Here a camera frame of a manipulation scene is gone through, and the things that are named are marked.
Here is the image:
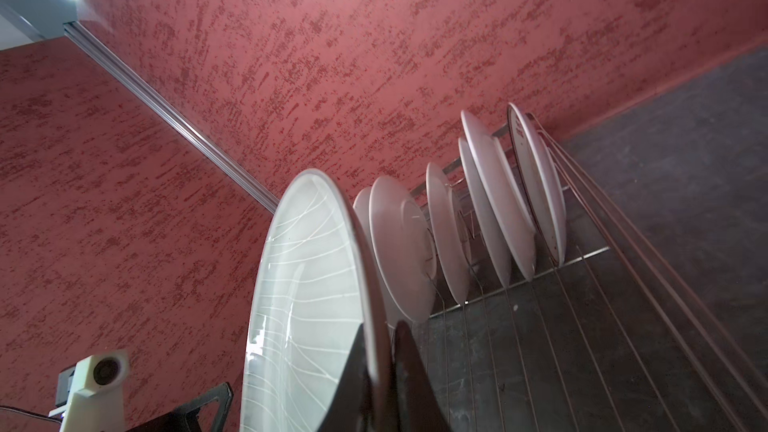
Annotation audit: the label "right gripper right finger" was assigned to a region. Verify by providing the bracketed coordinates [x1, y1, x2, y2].
[394, 321, 450, 431]

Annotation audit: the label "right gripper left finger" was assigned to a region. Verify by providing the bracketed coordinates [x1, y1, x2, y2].
[317, 325, 373, 432]

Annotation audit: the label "orange sunburst plate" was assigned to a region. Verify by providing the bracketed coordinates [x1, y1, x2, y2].
[507, 103, 567, 266]
[458, 137, 512, 289]
[426, 162, 471, 305]

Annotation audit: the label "orange sunburst plate front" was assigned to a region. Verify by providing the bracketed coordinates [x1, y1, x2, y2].
[507, 103, 567, 266]

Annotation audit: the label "white grey line plate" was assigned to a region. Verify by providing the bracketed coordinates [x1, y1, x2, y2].
[239, 169, 391, 431]

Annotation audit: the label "metal wire dish rack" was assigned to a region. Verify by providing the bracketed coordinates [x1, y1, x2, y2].
[417, 112, 767, 431]

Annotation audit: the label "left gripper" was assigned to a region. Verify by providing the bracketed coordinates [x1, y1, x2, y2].
[129, 382, 234, 432]

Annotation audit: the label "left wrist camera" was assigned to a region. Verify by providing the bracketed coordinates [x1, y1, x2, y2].
[48, 349, 130, 432]

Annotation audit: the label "white plate red characters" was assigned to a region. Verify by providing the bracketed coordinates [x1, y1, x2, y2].
[353, 176, 437, 330]

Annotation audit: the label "left corner aluminium profile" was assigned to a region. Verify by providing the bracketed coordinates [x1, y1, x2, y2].
[63, 21, 278, 214]

